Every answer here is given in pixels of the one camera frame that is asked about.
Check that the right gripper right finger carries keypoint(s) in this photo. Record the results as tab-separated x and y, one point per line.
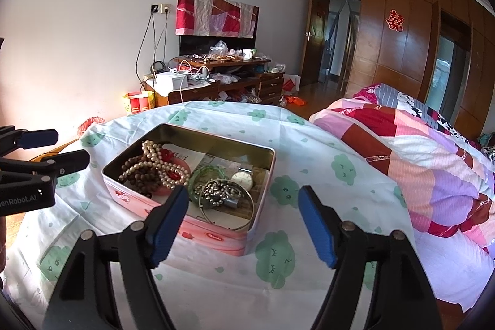
322	224

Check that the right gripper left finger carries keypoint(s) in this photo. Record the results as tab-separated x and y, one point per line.
163	224

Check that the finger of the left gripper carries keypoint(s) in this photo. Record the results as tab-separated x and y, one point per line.
63	164
37	139

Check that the green jade bangle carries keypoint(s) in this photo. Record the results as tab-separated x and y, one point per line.
200	177

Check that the person's left hand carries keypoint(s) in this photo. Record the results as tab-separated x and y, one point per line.
3	240

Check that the small bin with red bag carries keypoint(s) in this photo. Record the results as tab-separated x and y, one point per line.
82	128

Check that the thin silver bangle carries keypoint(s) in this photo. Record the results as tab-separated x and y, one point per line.
223	193

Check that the pink jade bangle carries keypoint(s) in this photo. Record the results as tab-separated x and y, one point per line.
170	173

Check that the white green patterned tablecloth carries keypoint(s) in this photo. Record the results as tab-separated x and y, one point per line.
279	284

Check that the pink metal tin box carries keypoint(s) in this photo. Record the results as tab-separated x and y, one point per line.
131	179

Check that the red yellow gift bag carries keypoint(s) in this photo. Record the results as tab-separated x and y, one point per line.
138	101

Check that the silver wrist watch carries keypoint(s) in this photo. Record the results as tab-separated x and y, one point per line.
244	179

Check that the white box device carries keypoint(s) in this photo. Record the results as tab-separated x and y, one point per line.
168	82

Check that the orange item on floor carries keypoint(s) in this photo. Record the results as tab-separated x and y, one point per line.
295	100

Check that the pink patchwork quilt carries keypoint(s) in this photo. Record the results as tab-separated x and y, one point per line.
445	183

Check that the wooden TV cabinet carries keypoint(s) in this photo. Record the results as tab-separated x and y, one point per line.
257	81

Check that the black television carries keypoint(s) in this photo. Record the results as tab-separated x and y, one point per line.
192	44

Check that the wooden door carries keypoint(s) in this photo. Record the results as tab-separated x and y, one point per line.
314	41

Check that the red patchwork TV cover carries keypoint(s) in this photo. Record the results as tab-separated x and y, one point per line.
215	18

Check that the brown wooden wardrobe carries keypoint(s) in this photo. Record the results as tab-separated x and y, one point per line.
405	60

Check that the red double happiness decoration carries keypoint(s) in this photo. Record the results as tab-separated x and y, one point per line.
395	21

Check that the wall power socket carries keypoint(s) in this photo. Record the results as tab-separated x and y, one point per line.
160	8

